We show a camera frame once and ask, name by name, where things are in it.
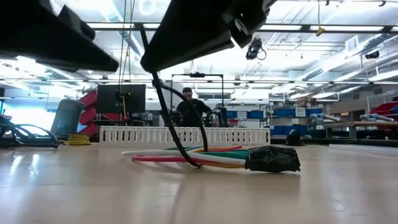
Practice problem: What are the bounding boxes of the black monitor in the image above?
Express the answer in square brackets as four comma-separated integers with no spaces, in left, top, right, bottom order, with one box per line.
[96,84,146,114]

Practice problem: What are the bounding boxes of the coloured wire bundle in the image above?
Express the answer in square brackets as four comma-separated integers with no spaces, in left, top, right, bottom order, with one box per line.
[131,145,243,164]
[191,146,247,169]

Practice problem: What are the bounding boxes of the black aluminium frame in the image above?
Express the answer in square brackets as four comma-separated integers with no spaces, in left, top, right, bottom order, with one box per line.
[270,138,398,147]

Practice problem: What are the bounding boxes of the white slotted cable raceway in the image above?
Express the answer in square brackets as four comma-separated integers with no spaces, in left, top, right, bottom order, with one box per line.
[99,125,271,149]

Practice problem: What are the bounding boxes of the black ceiling box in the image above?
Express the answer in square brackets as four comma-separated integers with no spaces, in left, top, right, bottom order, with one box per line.
[364,49,381,60]

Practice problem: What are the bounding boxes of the bundle of coloured wires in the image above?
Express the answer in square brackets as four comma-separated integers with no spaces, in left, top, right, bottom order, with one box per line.
[163,146,251,161]

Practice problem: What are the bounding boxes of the wooden workbench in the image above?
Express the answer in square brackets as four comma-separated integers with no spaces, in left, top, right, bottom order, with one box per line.
[323,120,398,139]

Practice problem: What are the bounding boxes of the grey foam roll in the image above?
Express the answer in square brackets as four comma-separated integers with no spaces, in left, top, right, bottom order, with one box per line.
[310,112,342,124]
[359,113,390,123]

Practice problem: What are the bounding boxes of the white ring lamp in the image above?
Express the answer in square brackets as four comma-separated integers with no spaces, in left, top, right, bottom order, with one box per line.
[139,0,156,17]

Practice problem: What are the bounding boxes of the person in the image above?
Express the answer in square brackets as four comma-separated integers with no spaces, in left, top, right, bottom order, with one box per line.
[175,86,214,128]

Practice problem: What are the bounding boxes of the hanging yellow-tipped cord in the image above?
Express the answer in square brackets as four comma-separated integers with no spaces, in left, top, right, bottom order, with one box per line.
[316,0,326,37]

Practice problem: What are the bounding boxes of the tall black station frame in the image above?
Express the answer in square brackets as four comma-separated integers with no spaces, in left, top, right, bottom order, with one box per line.
[169,72,225,128]

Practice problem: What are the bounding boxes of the yellow wire spool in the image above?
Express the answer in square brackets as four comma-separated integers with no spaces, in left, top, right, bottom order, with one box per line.
[63,133,92,146]

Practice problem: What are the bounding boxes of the black zip tie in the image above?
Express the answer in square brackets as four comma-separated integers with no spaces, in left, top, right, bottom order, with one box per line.
[139,26,210,169]

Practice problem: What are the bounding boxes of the black looped cable bundle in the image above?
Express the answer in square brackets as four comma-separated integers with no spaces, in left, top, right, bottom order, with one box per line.
[0,114,61,149]

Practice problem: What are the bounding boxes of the red zigzag panel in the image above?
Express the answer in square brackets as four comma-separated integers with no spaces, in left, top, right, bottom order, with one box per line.
[78,90,98,138]

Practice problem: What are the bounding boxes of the red storage bin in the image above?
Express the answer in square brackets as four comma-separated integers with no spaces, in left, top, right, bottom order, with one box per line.
[369,101,398,116]

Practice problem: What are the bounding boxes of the black overhead camera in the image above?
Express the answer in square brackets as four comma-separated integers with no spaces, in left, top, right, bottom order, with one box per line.
[245,37,267,61]

